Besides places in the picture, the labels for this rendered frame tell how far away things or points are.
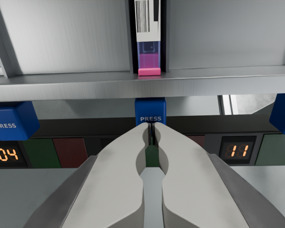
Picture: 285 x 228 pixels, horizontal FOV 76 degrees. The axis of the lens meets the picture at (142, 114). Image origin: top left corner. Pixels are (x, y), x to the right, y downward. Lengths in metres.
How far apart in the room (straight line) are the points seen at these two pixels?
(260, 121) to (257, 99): 0.80
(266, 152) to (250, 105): 0.78
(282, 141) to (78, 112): 0.85
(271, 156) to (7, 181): 1.01
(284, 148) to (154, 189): 0.68
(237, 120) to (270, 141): 0.03
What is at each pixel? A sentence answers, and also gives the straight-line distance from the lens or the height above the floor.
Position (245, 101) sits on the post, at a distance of 0.98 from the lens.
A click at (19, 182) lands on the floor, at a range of 1.03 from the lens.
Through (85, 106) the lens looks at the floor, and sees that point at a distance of 0.94.
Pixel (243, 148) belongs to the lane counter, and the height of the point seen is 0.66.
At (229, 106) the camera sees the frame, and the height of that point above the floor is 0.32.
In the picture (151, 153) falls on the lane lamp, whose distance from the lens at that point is 0.18.
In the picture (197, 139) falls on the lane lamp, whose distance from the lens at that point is 0.17.
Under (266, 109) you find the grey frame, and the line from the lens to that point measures 0.40.
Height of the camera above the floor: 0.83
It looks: 74 degrees down
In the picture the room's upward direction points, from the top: 11 degrees counter-clockwise
